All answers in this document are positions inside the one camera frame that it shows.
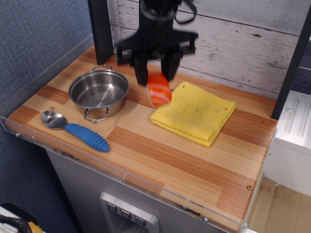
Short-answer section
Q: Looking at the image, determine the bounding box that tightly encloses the black braided cable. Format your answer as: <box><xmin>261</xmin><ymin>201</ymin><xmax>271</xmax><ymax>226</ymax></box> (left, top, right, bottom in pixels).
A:
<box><xmin>0</xmin><ymin>214</ymin><xmax>34</xmax><ymax>233</ymax></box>

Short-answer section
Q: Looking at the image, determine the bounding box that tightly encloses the grey toy fridge cabinet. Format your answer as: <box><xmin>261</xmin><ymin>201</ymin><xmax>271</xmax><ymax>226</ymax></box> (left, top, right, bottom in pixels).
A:
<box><xmin>47</xmin><ymin>151</ymin><xmax>222</xmax><ymax>233</ymax></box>

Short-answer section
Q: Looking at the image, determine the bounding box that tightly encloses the blue handled metal spoon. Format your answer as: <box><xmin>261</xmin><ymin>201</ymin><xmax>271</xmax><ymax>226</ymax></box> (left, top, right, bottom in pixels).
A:
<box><xmin>40</xmin><ymin>110</ymin><xmax>110</xmax><ymax>152</ymax></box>

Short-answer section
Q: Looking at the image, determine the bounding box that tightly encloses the black right frame post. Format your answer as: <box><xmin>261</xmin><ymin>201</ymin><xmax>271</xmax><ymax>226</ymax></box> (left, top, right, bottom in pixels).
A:
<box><xmin>271</xmin><ymin>7</ymin><xmax>311</xmax><ymax>120</ymax></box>

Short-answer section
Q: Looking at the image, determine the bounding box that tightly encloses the stainless steel pot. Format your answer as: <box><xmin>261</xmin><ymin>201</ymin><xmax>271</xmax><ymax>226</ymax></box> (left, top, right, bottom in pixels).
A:
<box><xmin>69</xmin><ymin>64</ymin><xmax>129</xmax><ymax>123</ymax></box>

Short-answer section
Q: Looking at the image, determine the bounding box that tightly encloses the silver dispenser button panel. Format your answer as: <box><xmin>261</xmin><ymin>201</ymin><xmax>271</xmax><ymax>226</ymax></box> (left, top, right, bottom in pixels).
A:
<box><xmin>100</xmin><ymin>192</ymin><xmax>160</xmax><ymax>233</ymax></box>

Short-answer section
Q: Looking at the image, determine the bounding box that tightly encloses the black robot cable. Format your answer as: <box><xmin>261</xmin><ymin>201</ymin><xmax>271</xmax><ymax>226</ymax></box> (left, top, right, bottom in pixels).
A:
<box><xmin>173</xmin><ymin>0</ymin><xmax>198</xmax><ymax>24</ymax></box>

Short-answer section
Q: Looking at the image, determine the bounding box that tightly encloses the yellow folded cloth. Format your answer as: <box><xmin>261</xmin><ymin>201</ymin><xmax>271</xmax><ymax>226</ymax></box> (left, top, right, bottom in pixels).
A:
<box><xmin>150</xmin><ymin>82</ymin><xmax>236</xmax><ymax>147</ymax></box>

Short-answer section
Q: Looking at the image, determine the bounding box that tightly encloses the yellow object at corner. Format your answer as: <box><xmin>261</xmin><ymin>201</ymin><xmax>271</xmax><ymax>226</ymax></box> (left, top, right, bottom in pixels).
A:
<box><xmin>26</xmin><ymin>222</ymin><xmax>45</xmax><ymax>233</ymax></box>

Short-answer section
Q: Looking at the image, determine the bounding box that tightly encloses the orange white cake piece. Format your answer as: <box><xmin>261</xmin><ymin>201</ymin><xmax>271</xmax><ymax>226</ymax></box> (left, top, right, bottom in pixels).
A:
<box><xmin>146</xmin><ymin>72</ymin><xmax>172</xmax><ymax>109</ymax></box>

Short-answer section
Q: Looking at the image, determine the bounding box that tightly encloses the clear acrylic table guard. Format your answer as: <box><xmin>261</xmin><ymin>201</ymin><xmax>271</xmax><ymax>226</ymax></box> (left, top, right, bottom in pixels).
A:
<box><xmin>0</xmin><ymin>33</ymin><xmax>277</xmax><ymax>233</ymax></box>

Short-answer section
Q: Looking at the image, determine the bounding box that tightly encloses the black left frame post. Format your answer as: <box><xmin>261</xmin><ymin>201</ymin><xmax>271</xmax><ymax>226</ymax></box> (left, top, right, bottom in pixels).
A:
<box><xmin>87</xmin><ymin>0</ymin><xmax>114</xmax><ymax>65</ymax></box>

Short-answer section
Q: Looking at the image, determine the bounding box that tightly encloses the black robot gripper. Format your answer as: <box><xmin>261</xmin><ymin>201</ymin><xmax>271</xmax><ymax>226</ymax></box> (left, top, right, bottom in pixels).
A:
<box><xmin>117</xmin><ymin>13</ymin><xmax>198</xmax><ymax>85</ymax></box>

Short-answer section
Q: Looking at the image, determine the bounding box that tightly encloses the black frame post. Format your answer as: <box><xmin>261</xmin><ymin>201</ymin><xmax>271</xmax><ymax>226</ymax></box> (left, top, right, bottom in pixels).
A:
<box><xmin>87</xmin><ymin>0</ymin><xmax>114</xmax><ymax>65</ymax></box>
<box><xmin>271</xmin><ymin>7</ymin><xmax>311</xmax><ymax>120</ymax></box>

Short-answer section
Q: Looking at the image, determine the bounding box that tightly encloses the white grooved side unit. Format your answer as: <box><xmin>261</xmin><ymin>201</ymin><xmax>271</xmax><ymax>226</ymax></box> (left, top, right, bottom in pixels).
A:
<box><xmin>263</xmin><ymin>91</ymin><xmax>311</xmax><ymax>196</ymax></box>

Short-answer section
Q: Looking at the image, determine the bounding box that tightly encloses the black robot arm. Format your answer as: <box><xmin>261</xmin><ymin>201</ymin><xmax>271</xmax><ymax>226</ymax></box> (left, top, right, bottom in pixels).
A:
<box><xmin>116</xmin><ymin>0</ymin><xmax>198</xmax><ymax>86</ymax></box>

